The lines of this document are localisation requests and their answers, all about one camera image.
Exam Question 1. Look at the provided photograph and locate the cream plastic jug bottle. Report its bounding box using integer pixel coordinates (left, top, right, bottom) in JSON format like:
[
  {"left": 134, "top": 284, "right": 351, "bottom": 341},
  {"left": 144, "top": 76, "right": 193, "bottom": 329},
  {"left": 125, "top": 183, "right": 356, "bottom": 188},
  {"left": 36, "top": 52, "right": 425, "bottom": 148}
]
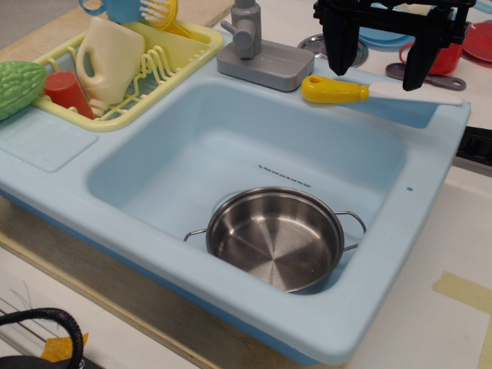
[{"left": 75, "top": 18, "right": 145, "bottom": 118}]

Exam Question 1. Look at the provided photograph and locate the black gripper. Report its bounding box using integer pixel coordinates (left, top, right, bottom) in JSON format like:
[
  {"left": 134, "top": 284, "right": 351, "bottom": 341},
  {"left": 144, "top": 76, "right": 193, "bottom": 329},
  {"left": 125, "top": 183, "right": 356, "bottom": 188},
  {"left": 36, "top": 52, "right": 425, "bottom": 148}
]
[{"left": 314, "top": 1, "right": 476, "bottom": 91}]

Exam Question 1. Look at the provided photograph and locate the red toy plate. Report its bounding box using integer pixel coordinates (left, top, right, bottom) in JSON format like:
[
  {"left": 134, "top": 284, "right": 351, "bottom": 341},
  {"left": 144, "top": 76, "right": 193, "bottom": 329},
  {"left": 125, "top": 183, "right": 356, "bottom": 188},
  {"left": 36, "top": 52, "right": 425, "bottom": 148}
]
[{"left": 463, "top": 22, "right": 492, "bottom": 62}]

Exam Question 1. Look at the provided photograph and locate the black braided cable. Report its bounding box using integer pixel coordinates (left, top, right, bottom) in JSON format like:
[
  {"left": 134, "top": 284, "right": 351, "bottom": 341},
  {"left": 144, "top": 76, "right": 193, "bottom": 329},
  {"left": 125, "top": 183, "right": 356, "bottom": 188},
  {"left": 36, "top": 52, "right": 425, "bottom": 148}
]
[{"left": 0, "top": 307, "right": 84, "bottom": 369}]

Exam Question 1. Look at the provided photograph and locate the yellow dish rack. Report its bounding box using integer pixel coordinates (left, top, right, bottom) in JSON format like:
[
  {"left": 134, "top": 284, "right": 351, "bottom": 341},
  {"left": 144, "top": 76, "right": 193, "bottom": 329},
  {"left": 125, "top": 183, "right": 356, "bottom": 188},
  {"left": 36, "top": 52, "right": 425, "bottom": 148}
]
[{"left": 33, "top": 22, "right": 224, "bottom": 132}]

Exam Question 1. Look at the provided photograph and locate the green bitter gourd toy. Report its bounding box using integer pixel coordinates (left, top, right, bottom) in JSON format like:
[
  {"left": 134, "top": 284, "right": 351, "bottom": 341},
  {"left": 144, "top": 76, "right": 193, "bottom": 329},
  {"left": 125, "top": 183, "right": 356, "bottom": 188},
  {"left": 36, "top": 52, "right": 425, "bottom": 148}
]
[{"left": 1, "top": 61, "right": 48, "bottom": 121}]

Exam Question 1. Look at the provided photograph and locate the black object at right edge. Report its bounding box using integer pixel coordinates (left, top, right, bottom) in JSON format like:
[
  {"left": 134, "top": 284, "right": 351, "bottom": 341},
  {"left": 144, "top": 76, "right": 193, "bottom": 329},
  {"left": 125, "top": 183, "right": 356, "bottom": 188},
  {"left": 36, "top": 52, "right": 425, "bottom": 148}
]
[{"left": 456, "top": 126, "right": 492, "bottom": 167}]

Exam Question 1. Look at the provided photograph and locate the yellow dish brush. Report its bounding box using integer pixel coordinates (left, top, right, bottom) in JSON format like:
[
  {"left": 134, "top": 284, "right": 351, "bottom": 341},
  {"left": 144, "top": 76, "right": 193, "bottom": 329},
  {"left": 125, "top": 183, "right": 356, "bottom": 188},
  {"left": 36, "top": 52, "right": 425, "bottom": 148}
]
[{"left": 139, "top": 0, "right": 194, "bottom": 40}]

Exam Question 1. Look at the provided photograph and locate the stainless steel pot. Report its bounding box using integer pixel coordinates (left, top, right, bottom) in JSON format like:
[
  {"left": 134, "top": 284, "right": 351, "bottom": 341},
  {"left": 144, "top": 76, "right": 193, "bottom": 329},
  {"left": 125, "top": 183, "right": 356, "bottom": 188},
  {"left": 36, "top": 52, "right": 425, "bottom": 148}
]
[{"left": 185, "top": 186, "right": 367, "bottom": 293}]

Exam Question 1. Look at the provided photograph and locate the red plastic cup in rack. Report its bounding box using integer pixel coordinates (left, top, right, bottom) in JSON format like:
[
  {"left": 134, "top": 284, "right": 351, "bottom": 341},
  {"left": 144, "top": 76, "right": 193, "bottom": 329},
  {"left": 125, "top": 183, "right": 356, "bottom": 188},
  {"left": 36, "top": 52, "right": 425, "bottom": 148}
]
[{"left": 44, "top": 71, "right": 95, "bottom": 119}]

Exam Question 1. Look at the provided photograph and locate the grey toy faucet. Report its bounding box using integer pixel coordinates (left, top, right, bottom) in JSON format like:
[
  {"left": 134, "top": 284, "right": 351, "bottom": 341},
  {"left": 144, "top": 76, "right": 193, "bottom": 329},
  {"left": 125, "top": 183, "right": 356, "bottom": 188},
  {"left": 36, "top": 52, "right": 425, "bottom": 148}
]
[{"left": 217, "top": 0, "right": 314, "bottom": 92}]

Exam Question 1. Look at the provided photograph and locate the blue cup in rack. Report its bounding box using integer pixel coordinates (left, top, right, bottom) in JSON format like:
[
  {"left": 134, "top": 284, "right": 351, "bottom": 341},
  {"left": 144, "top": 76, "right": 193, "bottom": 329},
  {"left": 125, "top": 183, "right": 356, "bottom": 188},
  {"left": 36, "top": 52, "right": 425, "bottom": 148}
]
[{"left": 78, "top": 0, "right": 143, "bottom": 23}]

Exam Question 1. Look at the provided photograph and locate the steel pot lid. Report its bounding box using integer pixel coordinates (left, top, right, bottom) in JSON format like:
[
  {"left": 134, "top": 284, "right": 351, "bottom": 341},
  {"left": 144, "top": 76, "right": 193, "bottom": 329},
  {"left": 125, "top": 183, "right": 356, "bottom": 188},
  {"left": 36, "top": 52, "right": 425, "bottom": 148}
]
[{"left": 298, "top": 34, "right": 369, "bottom": 68}]

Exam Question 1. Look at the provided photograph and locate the blue toy plate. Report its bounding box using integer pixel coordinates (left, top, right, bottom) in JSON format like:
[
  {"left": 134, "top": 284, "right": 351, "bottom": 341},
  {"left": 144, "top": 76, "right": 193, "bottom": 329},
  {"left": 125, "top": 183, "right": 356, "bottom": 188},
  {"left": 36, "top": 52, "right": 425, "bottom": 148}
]
[{"left": 359, "top": 27, "right": 414, "bottom": 48}]

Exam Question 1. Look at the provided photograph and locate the yellow handled white toy knife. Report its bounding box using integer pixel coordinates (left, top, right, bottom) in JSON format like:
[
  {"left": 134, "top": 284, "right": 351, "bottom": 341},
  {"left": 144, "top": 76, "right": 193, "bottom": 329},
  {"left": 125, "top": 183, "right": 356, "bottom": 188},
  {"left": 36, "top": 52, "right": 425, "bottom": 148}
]
[{"left": 301, "top": 75, "right": 464, "bottom": 106}]

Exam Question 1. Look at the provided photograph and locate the grey toy spoon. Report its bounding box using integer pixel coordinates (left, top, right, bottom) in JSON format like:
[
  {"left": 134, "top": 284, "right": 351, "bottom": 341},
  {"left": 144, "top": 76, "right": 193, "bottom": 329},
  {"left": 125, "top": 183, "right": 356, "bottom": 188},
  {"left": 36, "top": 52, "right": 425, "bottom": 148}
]
[{"left": 385, "top": 62, "right": 467, "bottom": 91}]

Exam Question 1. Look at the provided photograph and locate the beige masking tape strip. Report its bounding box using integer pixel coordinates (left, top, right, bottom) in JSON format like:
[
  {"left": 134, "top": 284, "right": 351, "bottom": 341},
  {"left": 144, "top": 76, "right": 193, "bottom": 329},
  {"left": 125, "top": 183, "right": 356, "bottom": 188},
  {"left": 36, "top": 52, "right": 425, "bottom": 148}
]
[{"left": 433, "top": 271, "right": 491, "bottom": 315}]

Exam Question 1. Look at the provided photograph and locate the red toy cup with handle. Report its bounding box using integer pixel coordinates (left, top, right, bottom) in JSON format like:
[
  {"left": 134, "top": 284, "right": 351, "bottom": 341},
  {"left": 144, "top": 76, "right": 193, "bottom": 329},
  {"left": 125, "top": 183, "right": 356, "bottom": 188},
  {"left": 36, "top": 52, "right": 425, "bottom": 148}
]
[{"left": 399, "top": 42, "right": 463, "bottom": 75}]

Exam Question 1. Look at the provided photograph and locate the orange tape piece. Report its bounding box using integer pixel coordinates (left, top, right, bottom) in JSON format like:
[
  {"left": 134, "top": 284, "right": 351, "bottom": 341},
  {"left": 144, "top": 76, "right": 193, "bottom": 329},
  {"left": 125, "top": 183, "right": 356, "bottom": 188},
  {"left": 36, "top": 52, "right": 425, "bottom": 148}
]
[{"left": 40, "top": 337, "right": 73, "bottom": 363}]

